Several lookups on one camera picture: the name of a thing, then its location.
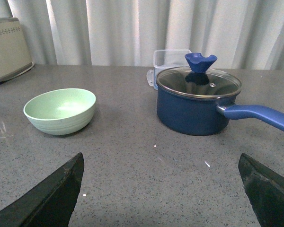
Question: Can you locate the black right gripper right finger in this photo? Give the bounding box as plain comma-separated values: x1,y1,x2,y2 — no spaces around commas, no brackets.
238,153,284,227

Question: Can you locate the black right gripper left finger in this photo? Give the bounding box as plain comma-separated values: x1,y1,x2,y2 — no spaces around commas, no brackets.
0,153,84,227

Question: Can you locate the green bowl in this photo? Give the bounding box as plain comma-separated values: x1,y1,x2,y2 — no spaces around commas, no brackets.
23,88,97,135

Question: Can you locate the blue saucepan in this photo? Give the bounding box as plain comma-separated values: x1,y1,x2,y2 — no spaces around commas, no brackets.
157,90,284,136

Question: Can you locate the glass lid with blue knob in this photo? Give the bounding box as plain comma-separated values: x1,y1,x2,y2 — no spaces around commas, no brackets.
156,53,242,99

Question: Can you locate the cream toaster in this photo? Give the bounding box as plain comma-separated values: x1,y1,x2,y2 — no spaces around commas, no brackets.
0,17,34,83

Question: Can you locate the white curtain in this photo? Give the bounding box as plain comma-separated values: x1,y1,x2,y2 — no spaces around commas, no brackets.
0,0,284,70

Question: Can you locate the clear plastic container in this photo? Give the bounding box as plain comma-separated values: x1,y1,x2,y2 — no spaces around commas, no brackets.
146,49,191,90

